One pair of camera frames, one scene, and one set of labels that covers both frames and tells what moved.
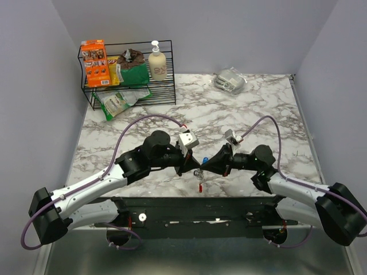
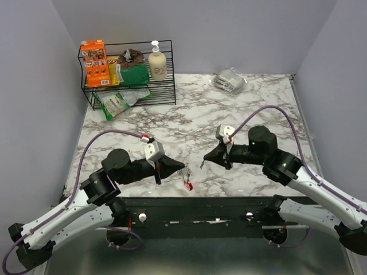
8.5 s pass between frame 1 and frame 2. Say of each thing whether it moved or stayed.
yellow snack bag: stayed
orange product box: stayed
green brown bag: stayed
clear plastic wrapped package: stayed
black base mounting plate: stayed
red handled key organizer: moved
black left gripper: moved
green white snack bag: stayed
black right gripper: moved
